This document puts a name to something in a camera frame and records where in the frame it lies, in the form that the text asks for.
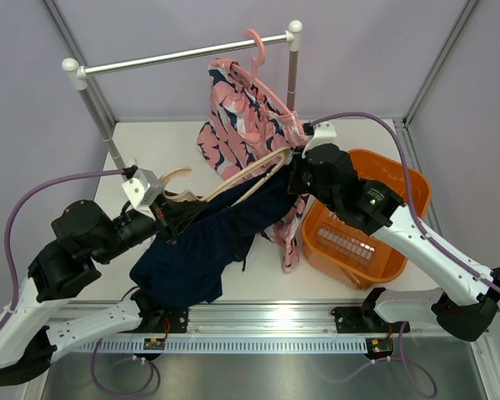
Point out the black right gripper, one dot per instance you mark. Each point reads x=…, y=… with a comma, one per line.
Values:
x=297, y=164

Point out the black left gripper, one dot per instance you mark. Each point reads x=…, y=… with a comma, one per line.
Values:
x=176, y=215

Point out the beige wooden hanger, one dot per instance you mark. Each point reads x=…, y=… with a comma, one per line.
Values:
x=274, y=160

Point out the navy blue shorts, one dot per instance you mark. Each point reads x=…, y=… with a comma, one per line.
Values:
x=188, y=272

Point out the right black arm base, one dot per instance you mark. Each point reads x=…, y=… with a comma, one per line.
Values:
x=349, y=319

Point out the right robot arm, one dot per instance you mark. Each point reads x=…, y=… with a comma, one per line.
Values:
x=439, y=284

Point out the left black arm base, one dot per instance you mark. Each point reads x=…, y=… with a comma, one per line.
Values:
x=174, y=320

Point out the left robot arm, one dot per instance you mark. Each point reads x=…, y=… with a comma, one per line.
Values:
x=29, y=341

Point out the pink shark print shorts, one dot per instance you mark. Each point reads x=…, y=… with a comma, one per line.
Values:
x=246, y=122

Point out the orange plastic basket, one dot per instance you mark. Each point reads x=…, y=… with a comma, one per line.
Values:
x=333, y=231

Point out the white clothes rack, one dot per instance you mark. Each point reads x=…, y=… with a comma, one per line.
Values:
x=82, y=77

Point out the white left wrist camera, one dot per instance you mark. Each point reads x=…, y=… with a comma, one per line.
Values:
x=142, y=188

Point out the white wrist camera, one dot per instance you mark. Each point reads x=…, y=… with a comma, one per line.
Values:
x=319, y=134
x=142, y=188

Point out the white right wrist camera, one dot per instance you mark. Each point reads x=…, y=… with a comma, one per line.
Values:
x=319, y=134

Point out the aluminium rail with cable duct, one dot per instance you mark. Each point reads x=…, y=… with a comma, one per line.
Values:
x=222, y=329

